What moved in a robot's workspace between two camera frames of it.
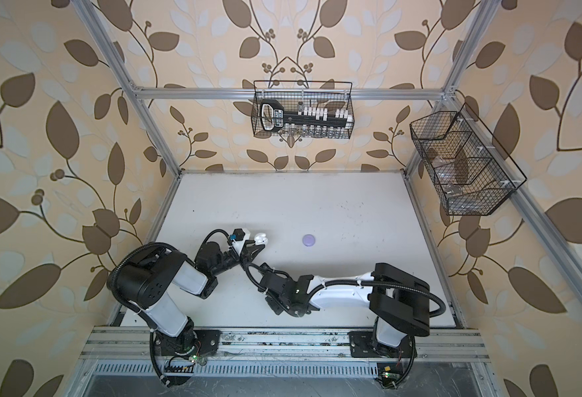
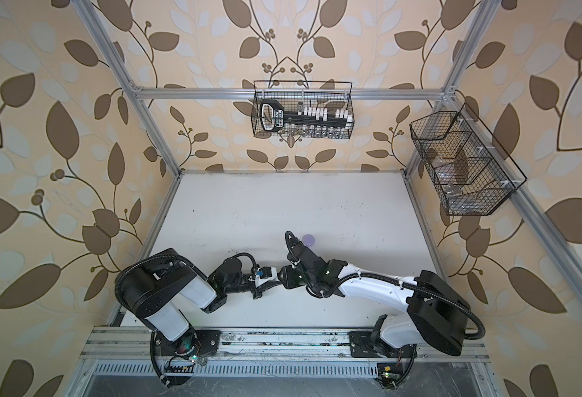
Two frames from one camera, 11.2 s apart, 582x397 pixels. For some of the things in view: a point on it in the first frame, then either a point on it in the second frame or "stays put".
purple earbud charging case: [308, 240] stays put
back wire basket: [294, 94] stays put
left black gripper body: [243, 260] to [256, 294]
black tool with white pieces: [273, 116] stays put
